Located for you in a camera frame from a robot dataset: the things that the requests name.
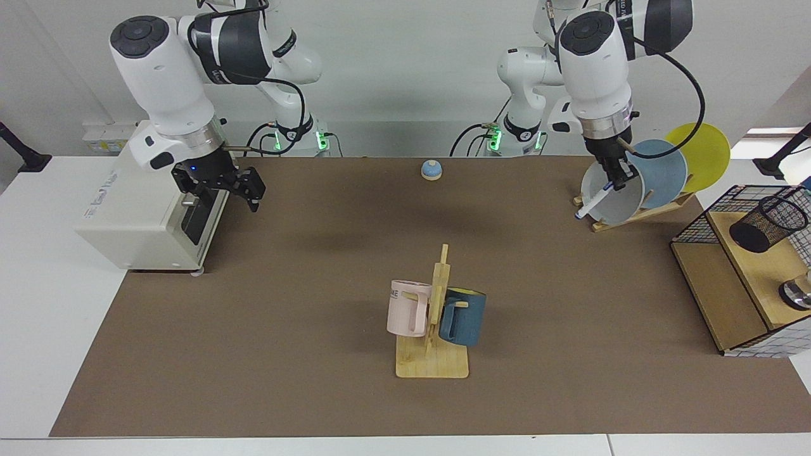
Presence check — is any yellow plate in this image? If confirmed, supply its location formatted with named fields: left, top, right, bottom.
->
left=664, top=123, right=731, bottom=194

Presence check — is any brown table cloth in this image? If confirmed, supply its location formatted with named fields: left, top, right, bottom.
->
left=49, top=156, right=811, bottom=438

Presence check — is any black mesh pen holder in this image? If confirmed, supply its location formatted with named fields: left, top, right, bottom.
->
left=729, top=196, right=809, bottom=255

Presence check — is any light blue plate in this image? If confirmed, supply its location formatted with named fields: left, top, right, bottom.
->
left=624, top=139, right=689, bottom=210

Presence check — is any black clamp stand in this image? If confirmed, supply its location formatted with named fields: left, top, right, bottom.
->
left=753, top=123, right=811, bottom=181
left=0, top=122, right=53, bottom=174

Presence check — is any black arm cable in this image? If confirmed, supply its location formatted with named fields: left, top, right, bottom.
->
left=618, top=32, right=706, bottom=155
left=219, top=66, right=307, bottom=156

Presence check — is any teal cup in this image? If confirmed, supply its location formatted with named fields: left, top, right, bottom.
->
left=438, top=287, right=487, bottom=348

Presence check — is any wooden plate rack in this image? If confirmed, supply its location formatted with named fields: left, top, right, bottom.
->
left=573, top=190, right=696, bottom=233

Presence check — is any wooden cup stand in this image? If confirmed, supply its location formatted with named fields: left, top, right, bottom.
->
left=395, top=244, right=470, bottom=379

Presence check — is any grey plate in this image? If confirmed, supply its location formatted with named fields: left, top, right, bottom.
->
left=581, top=161, right=646, bottom=225

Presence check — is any wire basket with wooden floor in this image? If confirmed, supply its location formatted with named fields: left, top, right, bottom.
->
left=670, top=184, right=811, bottom=359

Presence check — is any blue and white marker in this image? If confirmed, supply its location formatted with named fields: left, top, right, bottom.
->
left=575, top=180, right=615, bottom=220

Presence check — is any pink cup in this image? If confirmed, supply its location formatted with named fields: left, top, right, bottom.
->
left=386, top=279, right=433, bottom=338

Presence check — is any black base cable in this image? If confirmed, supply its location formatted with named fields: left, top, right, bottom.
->
left=243, top=122, right=279, bottom=157
left=450, top=98, right=511, bottom=157

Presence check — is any pale toaster oven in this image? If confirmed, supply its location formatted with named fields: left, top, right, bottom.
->
left=75, top=120, right=239, bottom=275

